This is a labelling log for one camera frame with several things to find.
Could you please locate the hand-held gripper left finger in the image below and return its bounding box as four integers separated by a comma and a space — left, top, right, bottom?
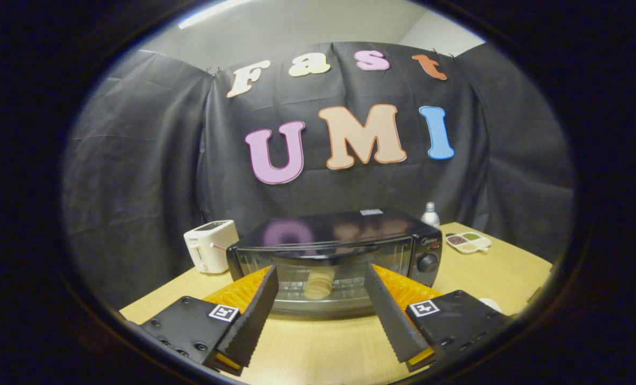
125, 265, 280, 377

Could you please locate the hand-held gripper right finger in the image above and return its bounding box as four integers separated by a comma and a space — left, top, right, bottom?
363, 262, 514, 374

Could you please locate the sliced bread roll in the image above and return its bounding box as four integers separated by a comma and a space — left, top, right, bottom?
303, 267, 336, 301

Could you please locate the black toaster oven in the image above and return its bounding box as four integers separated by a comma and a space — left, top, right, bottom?
226, 209, 443, 320

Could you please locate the white pop-up toaster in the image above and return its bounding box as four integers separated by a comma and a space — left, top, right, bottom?
183, 220, 239, 274

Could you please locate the silver bottle with red label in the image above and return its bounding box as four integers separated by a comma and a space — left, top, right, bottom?
421, 202, 440, 229

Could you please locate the white divided condiment dish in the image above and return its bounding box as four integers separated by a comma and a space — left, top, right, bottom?
445, 232, 492, 255

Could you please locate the black backdrop cloth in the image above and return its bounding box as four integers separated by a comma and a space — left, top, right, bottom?
61, 42, 575, 311

